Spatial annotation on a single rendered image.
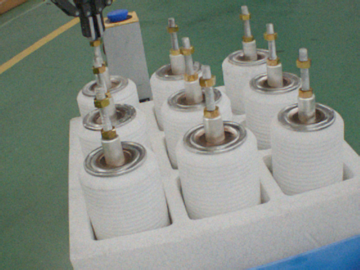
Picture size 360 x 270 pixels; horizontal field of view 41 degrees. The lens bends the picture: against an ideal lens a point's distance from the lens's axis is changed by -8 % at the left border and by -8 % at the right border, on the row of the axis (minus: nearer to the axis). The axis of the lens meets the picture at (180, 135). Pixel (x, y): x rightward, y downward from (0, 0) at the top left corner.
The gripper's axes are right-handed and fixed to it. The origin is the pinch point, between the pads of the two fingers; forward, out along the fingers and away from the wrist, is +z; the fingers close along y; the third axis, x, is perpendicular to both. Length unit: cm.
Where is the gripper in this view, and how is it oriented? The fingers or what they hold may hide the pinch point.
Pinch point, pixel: (92, 26)
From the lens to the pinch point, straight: 79.0
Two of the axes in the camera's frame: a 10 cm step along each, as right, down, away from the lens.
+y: -7.6, 4.0, -5.1
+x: 6.3, 2.8, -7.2
